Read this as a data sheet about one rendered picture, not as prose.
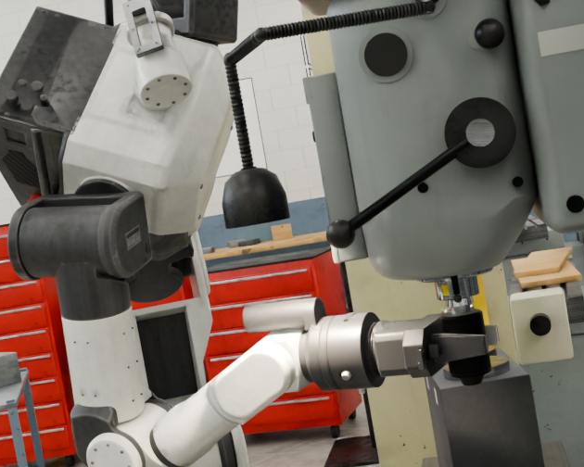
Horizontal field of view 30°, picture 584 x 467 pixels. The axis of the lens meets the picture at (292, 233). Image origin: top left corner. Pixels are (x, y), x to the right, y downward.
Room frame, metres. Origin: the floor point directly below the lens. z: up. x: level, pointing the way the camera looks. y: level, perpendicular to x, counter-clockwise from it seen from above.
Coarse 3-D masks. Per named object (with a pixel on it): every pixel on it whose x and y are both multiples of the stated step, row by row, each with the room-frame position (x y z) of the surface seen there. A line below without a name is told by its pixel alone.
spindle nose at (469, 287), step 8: (464, 280) 1.17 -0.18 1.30; (472, 280) 1.18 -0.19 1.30; (440, 288) 1.18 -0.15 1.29; (448, 288) 1.18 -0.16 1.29; (464, 288) 1.17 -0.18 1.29; (472, 288) 1.18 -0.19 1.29; (440, 296) 1.19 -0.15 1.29; (448, 296) 1.18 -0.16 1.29; (464, 296) 1.17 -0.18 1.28; (472, 296) 1.18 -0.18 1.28
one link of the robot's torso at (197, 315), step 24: (192, 240) 1.78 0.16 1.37; (192, 264) 1.77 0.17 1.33; (192, 288) 1.82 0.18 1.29; (144, 312) 1.72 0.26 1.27; (168, 312) 1.75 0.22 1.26; (192, 312) 1.73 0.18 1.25; (144, 336) 1.75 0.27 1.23; (168, 336) 1.76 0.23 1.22; (192, 336) 1.72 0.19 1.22; (144, 360) 1.75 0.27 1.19; (168, 360) 1.76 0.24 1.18; (192, 360) 1.77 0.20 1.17; (144, 384) 1.70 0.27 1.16; (168, 384) 1.76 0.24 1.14; (192, 384) 1.77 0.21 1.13; (216, 456) 1.72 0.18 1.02
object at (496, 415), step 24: (504, 360) 1.43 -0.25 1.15; (432, 384) 1.48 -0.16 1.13; (456, 384) 1.40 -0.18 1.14; (480, 384) 1.39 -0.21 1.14; (504, 384) 1.39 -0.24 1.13; (528, 384) 1.39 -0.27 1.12; (432, 408) 1.55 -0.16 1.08; (456, 408) 1.39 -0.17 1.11; (480, 408) 1.39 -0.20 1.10; (504, 408) 1.39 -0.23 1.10; (528, 408) 1.39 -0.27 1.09; (456, 432) 1.39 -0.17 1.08; (480, 432) 1.39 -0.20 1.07; (504, 432) 1.39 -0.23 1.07; (528, 432) 1.39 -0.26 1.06; (456, 456) 1.39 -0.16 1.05; (480, 456) 1.39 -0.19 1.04; (504, 456) 1.39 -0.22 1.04; (528, 456) 1.39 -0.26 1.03
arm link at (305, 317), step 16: (256, 304) 1.29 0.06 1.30; (272, 304) 1.28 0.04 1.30; (288, 304) 1.26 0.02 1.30; (304, 304) 1.25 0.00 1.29; (320, 304) 1.26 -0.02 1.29; (256, 320) 1.28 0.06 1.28; (272, 320) 1.27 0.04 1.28; (288, 320) 1.26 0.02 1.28; (304, 320) 1.25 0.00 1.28; (320, 320) 1.26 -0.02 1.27; (272, 336) 1.27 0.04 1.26; (288, 336) 1.26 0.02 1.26; (304, 336) 1.26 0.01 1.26; (320, 336) 1.23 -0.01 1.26; (288, 352) 1.25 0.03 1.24; (304, 352) 1.24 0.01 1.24; (320, 352) 1.22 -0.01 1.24; (304, 368) 1.25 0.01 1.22; (320, 368) 1.22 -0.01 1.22; (304, 384) 1.26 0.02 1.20; (320, 384) 1.24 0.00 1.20
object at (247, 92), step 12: (240, 84) 10.39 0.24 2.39; (252, 84) 10.37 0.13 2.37; (252, 96) 10.37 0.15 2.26; (252, 108) 10.38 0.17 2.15; (252, 120) 10.38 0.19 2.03; (252, 132) 10.38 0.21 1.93; (228, 144) 10.42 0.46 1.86; (252, 144) 10.39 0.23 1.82; (228, 156) 10.43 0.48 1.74; (252, 156) 10.39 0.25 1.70; (264, 156) 10.37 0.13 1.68; (228, 168) 10.43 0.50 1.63; (240, 168) 10.41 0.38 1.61; (264, 168) 10.37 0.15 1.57
